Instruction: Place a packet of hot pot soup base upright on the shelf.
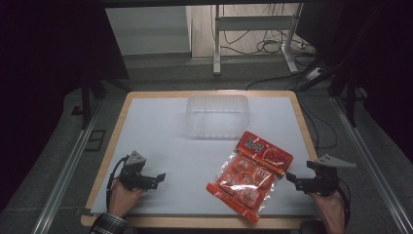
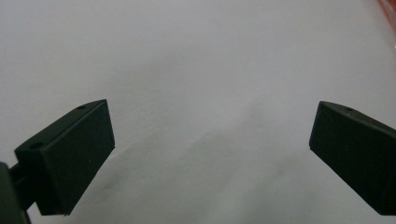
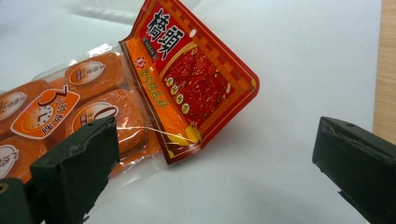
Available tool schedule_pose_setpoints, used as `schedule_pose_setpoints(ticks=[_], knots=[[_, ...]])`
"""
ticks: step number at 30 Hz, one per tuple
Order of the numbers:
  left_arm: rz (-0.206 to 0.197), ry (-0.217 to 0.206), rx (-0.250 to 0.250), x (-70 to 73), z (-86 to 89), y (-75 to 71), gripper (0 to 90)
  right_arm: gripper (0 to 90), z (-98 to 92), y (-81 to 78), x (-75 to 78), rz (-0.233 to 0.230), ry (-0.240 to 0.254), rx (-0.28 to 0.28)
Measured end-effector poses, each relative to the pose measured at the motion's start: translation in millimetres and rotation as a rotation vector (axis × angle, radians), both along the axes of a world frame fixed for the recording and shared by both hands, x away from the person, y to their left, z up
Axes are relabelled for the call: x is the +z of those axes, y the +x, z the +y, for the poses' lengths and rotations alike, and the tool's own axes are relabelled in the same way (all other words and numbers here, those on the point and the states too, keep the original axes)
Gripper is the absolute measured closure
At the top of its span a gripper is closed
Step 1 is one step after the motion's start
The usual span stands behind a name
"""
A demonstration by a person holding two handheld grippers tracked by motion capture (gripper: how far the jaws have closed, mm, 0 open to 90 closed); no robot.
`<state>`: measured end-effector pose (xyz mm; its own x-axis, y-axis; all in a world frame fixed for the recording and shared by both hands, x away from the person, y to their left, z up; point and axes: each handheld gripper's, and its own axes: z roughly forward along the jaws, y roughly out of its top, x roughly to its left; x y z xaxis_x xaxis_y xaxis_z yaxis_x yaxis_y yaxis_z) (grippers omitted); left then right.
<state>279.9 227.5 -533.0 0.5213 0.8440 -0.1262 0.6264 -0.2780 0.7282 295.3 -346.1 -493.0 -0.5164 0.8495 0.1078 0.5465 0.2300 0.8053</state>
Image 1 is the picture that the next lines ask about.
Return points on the person's right hand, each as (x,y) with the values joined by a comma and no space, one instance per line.
(330,211)

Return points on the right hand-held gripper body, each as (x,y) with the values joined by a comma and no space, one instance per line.
(323,177)

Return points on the black metal stand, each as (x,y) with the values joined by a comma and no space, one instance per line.
(349,94)
(89,94)

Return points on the white metal stand frame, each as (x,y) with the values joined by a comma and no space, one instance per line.
(256,22)

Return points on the white table mat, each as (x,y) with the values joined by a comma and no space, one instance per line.
(168,146)

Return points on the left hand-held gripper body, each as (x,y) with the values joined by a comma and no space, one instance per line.
(133,169)

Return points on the red snack bag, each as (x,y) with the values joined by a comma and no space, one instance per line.
(251,177)

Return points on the person's left hand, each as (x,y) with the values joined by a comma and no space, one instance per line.
(122,199)

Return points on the dark curtain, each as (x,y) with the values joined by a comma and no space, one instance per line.
(48,81)
(383,65)

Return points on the clear plastic container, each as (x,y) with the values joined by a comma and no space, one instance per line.
(217,117)

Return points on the white power strip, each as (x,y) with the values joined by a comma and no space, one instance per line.
(314,73)

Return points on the aluminium floor rail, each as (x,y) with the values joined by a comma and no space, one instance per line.
(373,169)
(65,175)

